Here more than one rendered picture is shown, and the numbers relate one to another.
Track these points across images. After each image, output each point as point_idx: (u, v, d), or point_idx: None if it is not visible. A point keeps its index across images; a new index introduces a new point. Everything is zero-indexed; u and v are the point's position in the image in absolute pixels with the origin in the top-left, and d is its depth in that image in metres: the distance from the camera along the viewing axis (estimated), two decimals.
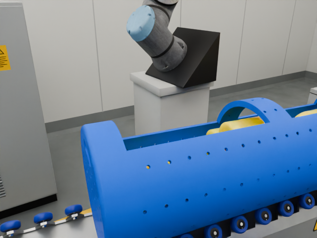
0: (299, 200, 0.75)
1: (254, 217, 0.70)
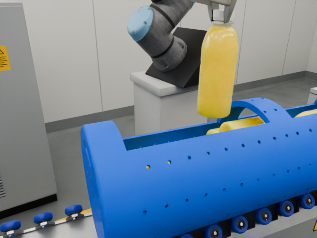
0: (299, 200, 0.75)
1: (254, 217, 0.70)
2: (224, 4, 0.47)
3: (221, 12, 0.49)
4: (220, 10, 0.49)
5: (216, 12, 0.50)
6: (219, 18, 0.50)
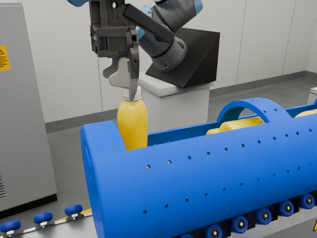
0: (299, 200, 0.75)
1: (254, 217, 0.70)
2: (126, 88, 0.56)
3: (127, 91, 0.59)
4: (126, 89, 0.59)
5: (124, 90, 0.60)
6: (127, 96, 0.60)
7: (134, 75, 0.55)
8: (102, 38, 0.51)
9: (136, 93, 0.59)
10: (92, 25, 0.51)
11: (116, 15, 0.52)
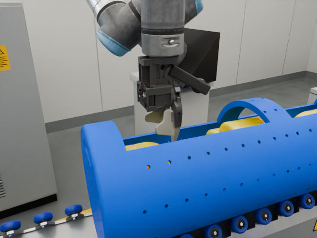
0: (299, 200, 0.75)
1: (254, 217, 0.70)
2: (170, 135, 0.64)
3: None
4: None
5: None
6: None
7: (177, 124, 0.63)
8: (151, 96, 0.59)
9: None
10: (142, 85, 0.59)
11: (162, 75, 0.60)
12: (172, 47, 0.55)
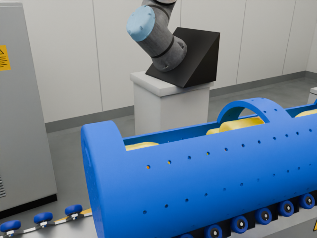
0: (299, 200, 0.75)
1: (254, 217, 0.70)
2: None
3: None
4: None
5: None
6: None
7: None
8: None
9: None
10: None
11: None
12: None
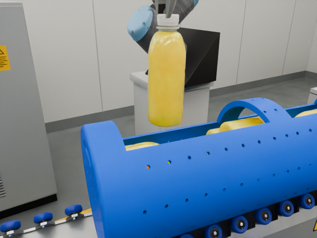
0: (299, 200, 0.75)
1: (254, 217, 0.70)
2: None
3: None
4: None
5: None
6: None
7: None
8: None
9: None
10: None
11: None
12: None
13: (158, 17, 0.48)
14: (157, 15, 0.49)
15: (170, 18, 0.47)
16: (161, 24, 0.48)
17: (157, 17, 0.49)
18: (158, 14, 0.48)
